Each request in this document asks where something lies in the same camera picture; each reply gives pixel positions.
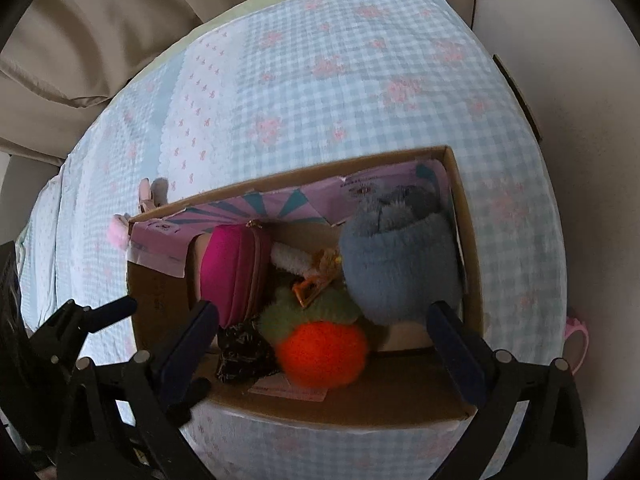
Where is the checked floral bedsheet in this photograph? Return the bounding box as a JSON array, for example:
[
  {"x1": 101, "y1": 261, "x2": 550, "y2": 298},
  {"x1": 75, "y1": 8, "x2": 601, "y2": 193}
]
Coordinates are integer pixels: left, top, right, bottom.
[{"x1": 15, "y1": 0, "x2": 577, "y2": 480}]

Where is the magenta zip pouch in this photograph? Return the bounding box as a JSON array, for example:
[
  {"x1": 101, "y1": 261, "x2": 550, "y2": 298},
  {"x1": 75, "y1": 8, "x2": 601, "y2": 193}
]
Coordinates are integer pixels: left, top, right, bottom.
[{"x1": 199, "y1": 224, "x2": 274, "y2": 329}]

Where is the green fluffy scrunchie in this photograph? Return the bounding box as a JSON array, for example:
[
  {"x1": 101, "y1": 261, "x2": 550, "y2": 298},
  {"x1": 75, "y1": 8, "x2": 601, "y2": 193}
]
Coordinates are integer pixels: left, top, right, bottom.
[{"x1": 259, "y1": 287, "x2": 361, "y2": 346}]

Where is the white fluffy toy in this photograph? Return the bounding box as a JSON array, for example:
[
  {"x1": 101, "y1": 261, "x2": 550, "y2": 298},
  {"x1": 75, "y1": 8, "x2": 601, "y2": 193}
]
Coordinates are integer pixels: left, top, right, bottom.
[{"x1": 271, "y1": 242, "x2": 314, "y2": 279}]

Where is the orange fluffy pompom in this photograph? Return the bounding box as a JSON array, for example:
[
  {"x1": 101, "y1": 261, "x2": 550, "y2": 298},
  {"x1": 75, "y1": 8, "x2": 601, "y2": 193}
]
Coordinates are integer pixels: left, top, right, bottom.
[{"x1": 273, "y1": 320, "x2": 370, "y2": 389}]

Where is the black hair scrunchie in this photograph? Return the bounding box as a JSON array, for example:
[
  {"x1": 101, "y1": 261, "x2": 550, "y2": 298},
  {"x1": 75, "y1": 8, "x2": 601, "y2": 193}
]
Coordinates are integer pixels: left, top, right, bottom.
[{"x1": 215, "y1": 322, "x2": 281, "y2": 386}]

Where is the pink plush toy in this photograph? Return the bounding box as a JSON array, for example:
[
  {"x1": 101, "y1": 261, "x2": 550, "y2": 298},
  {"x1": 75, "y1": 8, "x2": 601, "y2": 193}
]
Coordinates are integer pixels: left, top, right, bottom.
[{"x1": 107, "y1": 178, "x2": 169, "y2": 251}]

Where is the orange hair clip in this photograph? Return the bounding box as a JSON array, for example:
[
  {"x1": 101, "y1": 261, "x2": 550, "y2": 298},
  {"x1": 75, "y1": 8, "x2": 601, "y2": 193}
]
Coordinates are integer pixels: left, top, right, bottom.
[{"x1": 291, "y1": 248, "x2": 346, "y2": 309}]

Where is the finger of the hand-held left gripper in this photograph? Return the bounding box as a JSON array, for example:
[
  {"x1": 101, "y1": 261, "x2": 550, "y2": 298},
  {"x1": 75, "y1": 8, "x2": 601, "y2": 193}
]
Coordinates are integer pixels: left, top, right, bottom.
[
  {"x1": 170, "y1": 378, "x2": 212, "y2": 414},
  {"x1": 50, "y1": 295, "x2": 139, "y2": 362}
]

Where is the pink plastic object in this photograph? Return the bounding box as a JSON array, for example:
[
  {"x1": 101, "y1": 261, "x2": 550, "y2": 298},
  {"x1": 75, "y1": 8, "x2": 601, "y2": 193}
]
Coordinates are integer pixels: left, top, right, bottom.
[{"x1": 563, "y1": 315, "x2": 591, "y2": 376}]

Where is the grey-blue plush toy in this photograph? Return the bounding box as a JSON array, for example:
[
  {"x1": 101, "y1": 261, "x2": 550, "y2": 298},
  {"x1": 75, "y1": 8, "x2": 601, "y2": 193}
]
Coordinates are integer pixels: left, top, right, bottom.
[{"x1": 338, "y1": 182, "x2": 464, "y2": 326}]

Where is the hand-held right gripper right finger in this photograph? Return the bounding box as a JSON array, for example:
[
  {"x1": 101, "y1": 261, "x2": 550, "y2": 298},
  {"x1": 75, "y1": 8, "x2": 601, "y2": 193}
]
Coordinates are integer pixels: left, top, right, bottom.
[{"x1": 426, "y1": 300, "x2": 588, "y2": 480}]

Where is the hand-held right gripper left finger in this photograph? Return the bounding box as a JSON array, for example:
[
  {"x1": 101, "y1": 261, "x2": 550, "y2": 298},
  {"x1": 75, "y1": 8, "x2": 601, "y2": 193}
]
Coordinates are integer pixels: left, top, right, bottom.
[{"x1": 55, "y1": 300, "x2": 221, "y2": 480}]

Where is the printed cardboard box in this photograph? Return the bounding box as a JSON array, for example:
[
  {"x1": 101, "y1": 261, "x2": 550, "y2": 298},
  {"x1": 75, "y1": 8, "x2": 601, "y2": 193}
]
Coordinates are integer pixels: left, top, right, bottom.
[{"x1": 124, "y1": 145, "x2": 486, "y2": 432}]

